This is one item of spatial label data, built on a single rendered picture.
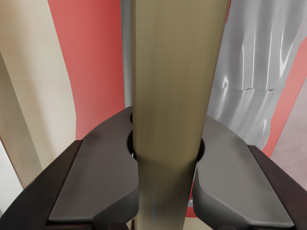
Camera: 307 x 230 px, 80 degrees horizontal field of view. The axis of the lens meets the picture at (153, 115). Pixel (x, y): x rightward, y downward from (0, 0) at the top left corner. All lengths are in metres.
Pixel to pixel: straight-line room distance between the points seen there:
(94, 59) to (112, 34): 0.03
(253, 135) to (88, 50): 0.18
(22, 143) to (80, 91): 0.08
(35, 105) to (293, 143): 0.28
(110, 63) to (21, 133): 0.12
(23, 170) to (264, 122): 0.25
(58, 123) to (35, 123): 0.02
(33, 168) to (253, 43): 0.25
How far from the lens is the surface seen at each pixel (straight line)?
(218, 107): 0.19
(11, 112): 0.22
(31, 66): 0.20
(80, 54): 0.18
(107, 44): 0.17
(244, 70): 0.18
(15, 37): 0.20
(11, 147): 0.22
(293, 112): 0.23
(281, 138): 0.25
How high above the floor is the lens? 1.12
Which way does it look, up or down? 61 degrees down
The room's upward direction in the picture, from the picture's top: 179 degrees counter-clockwise
